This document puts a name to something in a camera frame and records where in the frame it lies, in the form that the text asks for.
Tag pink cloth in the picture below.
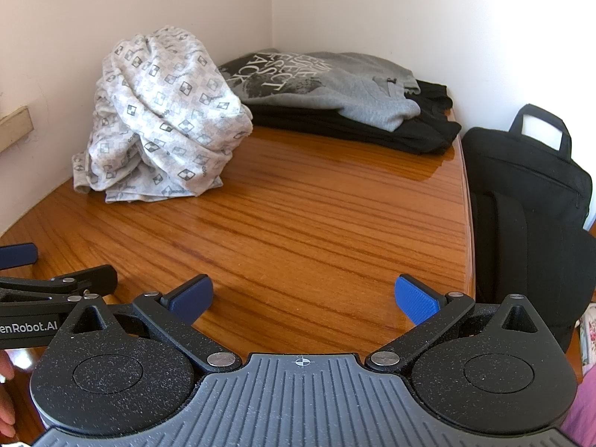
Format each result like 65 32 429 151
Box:
559 365 596 447

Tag black laptop bag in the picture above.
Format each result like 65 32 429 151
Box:
472 191 596 355
462 104 594 243

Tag floral cloth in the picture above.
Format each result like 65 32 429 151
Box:
578 302 596 378

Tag black folded clothes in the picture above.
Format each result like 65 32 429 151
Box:
242 79 463 155

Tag cream stone window sill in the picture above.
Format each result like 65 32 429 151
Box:
0 106 34 152

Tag grey printed t-shirt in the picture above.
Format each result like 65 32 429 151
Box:
218 48 422 132

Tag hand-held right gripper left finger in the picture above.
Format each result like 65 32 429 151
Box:
70 274 243 374

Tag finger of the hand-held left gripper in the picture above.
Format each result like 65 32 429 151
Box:
0 243 38 269
0 264 118 309

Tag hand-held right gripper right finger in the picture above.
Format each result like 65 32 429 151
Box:
365 274 543 375

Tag person's left hand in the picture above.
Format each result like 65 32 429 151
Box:
0 349 18 438

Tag white checker-print garment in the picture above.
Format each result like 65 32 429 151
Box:
71 25 253 204

